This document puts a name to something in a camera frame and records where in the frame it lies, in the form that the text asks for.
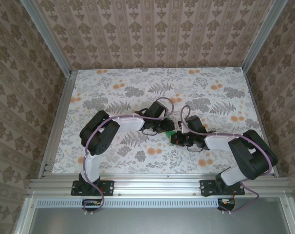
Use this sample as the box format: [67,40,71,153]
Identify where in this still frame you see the green paper sheet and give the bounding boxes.
[165,116,177,141]

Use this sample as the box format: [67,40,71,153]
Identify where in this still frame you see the aluminium mounting beam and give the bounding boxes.
[27,173,292,197]

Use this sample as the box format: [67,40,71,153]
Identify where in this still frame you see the floral patterned table cover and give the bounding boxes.
[51,69,277,175]

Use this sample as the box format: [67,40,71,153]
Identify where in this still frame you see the small black controller board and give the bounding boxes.
[217,197,236,212]
[82,198,105,212]

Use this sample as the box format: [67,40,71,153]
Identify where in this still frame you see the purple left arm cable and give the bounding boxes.
[83,97,175,216]

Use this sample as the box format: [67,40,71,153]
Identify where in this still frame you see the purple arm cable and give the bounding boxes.
[83,97,175,216]
[180,104,272,215]

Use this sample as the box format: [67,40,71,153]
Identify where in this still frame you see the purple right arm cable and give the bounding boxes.
[180,104,272,215]

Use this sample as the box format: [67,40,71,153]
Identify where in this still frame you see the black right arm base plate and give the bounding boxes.
[200,179,246,197]

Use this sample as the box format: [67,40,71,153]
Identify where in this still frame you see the slotted grey cable duct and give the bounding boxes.
[37,197,236,208]

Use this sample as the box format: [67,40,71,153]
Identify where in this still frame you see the aluminium table side rail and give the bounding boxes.
[38,70,78,180]
[242,69,280,178]

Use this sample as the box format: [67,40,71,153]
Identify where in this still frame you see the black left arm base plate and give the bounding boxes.
[71,179,115,196]

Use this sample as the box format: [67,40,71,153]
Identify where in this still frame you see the aluminium frame post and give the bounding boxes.
[20,0,73,77]
[241,0,289,73]

